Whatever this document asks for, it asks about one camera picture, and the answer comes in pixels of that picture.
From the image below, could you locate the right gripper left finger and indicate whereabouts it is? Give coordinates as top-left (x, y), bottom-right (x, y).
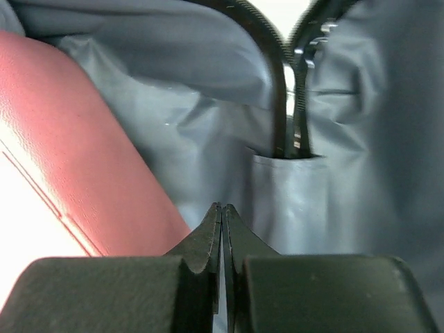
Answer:
top-left (1, 203), bottom-right (221, 332)

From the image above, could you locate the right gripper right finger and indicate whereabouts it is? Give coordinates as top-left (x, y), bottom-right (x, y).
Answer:
top-left (221, 205), bottom-right (438, 332)

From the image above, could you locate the pink cosmetic case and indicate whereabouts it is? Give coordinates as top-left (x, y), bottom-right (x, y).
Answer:
top-left (0, 30), bottom-right (192, 257)

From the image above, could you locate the white kids suitcase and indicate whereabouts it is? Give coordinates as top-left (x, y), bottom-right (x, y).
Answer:
top-left (1, 1), bottom-right (443, 332)

